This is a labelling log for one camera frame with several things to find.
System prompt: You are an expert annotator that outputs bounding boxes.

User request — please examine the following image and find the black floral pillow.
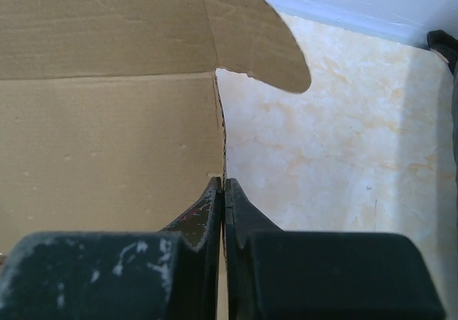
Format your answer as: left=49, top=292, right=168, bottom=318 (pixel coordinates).
left=427, top=29, right=457, bottom=77

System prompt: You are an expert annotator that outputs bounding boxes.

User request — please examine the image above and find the brown cardboard box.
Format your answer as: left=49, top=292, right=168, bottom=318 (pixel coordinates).
left=1, top=0, right=311, bottom=254

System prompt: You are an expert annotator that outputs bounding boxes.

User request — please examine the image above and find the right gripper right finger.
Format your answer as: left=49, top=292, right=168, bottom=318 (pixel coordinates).
left=223, top=178, right=446, bottom=319

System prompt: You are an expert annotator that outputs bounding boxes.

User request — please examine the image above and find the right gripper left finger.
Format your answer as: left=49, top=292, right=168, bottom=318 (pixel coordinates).
left=1, top=178, right=223, bottom=319

